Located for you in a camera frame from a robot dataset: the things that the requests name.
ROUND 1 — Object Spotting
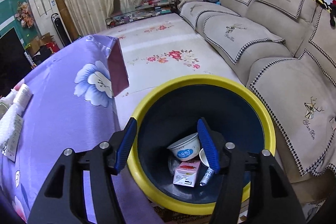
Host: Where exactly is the black tower fan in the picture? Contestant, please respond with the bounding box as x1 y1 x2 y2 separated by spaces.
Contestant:
51 13 71 47

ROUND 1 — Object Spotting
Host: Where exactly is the black flat television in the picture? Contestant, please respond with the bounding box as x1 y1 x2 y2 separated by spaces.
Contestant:
0 28 32 97

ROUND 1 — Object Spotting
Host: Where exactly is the white foam fruit net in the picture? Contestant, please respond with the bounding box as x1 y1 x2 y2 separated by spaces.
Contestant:
1 103 24 145

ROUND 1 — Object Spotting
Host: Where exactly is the white yogurt cup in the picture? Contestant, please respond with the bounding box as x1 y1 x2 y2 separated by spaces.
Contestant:
167 132 201 161

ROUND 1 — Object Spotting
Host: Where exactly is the white plastic bottle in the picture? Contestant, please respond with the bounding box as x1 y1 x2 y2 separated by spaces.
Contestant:
13 84 33 110

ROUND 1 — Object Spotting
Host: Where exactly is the white blue toothpaste tube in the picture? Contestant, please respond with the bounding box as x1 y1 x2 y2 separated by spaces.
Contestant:
200 167 215 186

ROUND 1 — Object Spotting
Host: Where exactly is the pink white milk carton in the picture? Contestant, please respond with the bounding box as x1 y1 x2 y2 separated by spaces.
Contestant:
173 160 201 188

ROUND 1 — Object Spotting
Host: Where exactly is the beige sectional sofa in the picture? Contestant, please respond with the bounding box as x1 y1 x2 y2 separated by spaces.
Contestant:
175 0 335 203

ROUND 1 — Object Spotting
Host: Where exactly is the small white cup in bin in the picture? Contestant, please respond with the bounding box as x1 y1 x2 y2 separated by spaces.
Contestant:
199 148 209 167

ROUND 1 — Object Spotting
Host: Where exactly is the white standing air conditioner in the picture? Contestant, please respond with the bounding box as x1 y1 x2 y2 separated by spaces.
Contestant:
28 0 64 49

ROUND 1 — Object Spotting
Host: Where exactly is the low shelf with clutter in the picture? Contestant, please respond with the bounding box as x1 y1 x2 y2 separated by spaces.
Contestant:
105 0 174 28

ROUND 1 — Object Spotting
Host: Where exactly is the white patterned carton box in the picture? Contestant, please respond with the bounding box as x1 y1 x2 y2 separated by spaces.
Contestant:
1 114 23 162

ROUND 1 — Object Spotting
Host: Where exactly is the yellow rimmed dark trash bin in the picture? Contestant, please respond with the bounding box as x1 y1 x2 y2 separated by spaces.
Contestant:
127 75 276 215

